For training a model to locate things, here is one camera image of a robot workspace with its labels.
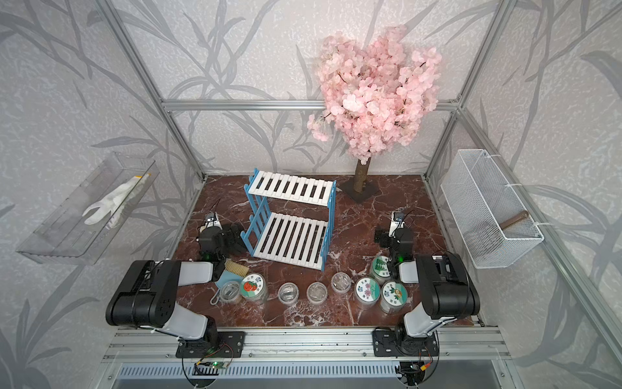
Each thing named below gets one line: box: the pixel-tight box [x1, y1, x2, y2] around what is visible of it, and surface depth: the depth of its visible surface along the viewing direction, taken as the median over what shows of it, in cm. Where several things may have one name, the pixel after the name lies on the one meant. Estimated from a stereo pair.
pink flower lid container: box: [354, 277, 381, 308], surface depth 78 cm
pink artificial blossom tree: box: [306, 25, 444, 204], surface depth 76 cm
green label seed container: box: [371, 255, 391, 279], surface depth 84 cm
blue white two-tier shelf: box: [240, 168, 337, 272], surface depth 93 cm
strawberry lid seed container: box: [239, 272, 269, 306], surface depth 80 cm
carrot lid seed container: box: [380, 280, 409, 315], surface depth 77 cm
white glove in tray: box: [81, 173, 151, 229], surface depth 68 cm
